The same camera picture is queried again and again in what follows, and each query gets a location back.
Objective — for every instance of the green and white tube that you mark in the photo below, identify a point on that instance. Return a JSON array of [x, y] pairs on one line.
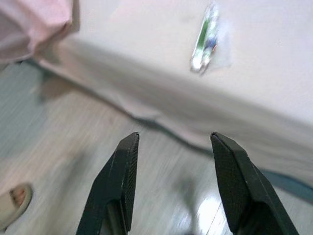
[[205, 36]]

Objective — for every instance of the mattress with cream sheet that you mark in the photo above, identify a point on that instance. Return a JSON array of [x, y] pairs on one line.
[[171, 49]]

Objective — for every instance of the pink patterned pillow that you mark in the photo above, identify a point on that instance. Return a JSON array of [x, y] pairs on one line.
[[29, 22]]

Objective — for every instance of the person foot in grey slipper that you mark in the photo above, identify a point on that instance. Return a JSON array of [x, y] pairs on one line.
[[14, 203]]

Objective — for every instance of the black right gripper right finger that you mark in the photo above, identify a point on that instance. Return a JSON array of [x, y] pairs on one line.
[[244, 191]]

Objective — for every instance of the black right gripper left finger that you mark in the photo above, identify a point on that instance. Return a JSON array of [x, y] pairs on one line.
[[115, 191]]

